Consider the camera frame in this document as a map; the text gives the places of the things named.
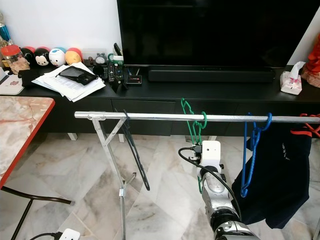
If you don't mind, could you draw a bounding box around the green plastic hanger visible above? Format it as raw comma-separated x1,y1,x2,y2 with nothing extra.
181,98,208,195

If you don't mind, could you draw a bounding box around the blue plastic hanger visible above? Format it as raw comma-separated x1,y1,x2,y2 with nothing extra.
240,112,273,198

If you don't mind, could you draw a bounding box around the black hanger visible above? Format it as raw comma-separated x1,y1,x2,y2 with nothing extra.
114,109,152,192

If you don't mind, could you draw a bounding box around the red plastic hanger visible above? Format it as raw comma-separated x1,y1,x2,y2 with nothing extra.
290,113,320,137

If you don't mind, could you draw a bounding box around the black TV console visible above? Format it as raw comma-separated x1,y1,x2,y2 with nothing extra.
25,65,320,138

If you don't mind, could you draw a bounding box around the silver clothes rack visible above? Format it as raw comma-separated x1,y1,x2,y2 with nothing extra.
74,111,320,240

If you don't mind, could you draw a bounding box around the black soundbar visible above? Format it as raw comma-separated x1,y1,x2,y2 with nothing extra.
147,67,276,83

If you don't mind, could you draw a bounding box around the navy t-shirt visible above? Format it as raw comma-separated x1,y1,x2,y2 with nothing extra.
245,122,313,230

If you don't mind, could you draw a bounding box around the small black set-top device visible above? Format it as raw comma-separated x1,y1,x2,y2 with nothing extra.
126,75,143,87

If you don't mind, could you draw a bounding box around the green remote control holder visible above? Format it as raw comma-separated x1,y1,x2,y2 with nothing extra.
106,44,127,93

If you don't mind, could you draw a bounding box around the white tissue box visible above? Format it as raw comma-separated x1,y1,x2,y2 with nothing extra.
280,61,307,96

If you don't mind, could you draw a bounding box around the black television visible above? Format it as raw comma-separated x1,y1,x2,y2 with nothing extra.
116,0,320,68

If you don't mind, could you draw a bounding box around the marble folding table red edge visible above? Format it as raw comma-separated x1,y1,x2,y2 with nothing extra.
0,96,73,240

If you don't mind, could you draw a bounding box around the white paper stack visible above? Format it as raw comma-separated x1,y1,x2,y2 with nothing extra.
37,62,107,102

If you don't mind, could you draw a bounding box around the black wallet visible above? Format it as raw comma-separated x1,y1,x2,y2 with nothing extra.
58,66,98,86

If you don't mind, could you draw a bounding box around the red gold figurine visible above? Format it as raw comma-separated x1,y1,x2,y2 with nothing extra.
300,47,320,88

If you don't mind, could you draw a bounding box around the glass jar red lid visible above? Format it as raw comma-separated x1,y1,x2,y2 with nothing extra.
1,44,31,75

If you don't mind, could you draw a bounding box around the orange red round plush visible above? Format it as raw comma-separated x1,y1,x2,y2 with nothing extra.
66,48,84,66

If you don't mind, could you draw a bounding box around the blue gold trophy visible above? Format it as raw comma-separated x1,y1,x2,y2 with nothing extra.
0,12,13,48

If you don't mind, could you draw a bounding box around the black red round plush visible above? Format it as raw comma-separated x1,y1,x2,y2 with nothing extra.
21,46,37,66

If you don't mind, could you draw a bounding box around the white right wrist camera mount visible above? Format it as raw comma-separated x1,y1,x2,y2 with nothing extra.
200,140,222,168

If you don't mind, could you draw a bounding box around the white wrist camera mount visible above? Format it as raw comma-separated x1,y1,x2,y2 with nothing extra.
59,228,81,240
200,140,222,168

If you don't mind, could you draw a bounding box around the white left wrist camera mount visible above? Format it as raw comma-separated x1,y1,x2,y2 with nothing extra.
59,228,81,240

